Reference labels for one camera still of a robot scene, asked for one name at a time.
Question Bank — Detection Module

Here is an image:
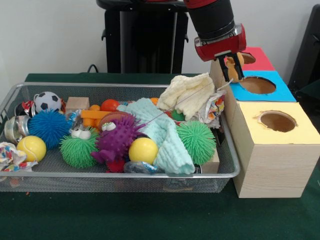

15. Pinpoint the plain blue spiky ball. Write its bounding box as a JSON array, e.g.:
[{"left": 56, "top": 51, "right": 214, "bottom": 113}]
[{"left": 27, "top": 108, "right": 71, "bottom": 150}]

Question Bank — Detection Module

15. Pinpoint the small soccer ball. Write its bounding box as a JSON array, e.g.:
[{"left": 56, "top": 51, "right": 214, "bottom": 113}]
[{"left": 33, "top": 91, "right": 62, "bottom": 113}]

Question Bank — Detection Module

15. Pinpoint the yellow tennis ball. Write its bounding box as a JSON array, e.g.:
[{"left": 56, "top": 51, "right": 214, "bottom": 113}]
[{"left": 16, "top": 135, "right": 47, "bottom": 163}]

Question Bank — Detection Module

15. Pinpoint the cream waffle cloth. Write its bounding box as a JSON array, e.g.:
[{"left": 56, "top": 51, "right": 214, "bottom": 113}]
[{"left": 156, "top": 72, "right": 216, "bottom": 121}]

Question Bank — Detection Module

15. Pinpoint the multicoloured patterned cloth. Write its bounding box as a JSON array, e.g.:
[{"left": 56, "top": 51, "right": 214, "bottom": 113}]
[{"left": 0, "top": 141, "right": 38, "bottom": 173}]

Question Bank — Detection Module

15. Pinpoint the plain green spiky ball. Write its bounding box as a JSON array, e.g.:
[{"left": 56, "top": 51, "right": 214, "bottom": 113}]
[{"left": 176, "top": 121, "right": 217, "bottom": 160}]

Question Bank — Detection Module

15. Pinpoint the dark green tablecloth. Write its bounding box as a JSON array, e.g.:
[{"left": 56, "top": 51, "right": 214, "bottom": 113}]
[{"left": 0, "top": 72, "right": 320, "bottom": 240}]

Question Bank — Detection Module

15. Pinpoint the mint green waffle cloth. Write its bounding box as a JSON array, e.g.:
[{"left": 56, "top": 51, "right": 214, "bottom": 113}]
[{"left": 117, "top": 97, "right": 196, "bottom": 175}]

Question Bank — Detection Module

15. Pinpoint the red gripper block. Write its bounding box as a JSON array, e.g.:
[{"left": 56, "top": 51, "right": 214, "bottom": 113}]
[{"left": 194, "top": 23, "right": 248, "bottom": 83}]

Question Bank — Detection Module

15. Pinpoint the wooden box with three holes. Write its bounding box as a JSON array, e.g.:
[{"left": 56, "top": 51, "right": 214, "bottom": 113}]
[{"left": 207, "top": 46, "right": 320, "bottom": 199}]

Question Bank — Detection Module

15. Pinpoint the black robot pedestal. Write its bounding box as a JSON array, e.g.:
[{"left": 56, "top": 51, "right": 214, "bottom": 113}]
[{"left": 96, "top": 0, "right": 201, "bottom": 74}]

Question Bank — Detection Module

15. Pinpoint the clear mesh bin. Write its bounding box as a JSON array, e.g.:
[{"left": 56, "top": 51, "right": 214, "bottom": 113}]
[{"left": 0, "top": 81, "right": 241, "bottom": 194}]

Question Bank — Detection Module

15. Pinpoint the smooth yellow ball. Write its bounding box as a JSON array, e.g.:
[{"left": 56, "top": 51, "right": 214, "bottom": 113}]
[{"left": 128, "top": 137, "right": 159, "bottom": 166}]

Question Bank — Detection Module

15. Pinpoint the black looped cable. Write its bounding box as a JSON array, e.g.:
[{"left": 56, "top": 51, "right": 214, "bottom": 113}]
[{"left": 86, "top": 64, "right": 108, "bottom": 74}]

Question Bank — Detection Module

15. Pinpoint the black upright panel stand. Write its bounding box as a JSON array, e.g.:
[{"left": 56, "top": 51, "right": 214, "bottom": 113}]
[{"left": 287, "top": 3, "right": 320, "bottom": 118}]

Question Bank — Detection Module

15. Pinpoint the purple spiky toy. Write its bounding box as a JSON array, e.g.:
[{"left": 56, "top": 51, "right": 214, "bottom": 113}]
[{"left": 90, "top": 115, "right": 147, "bottom": 165}]

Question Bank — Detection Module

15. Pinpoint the green spiky ball with eyes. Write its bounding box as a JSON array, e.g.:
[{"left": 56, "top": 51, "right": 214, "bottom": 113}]
[{"left": 59, "top": 126, "right": 101, "bottom": 168}]

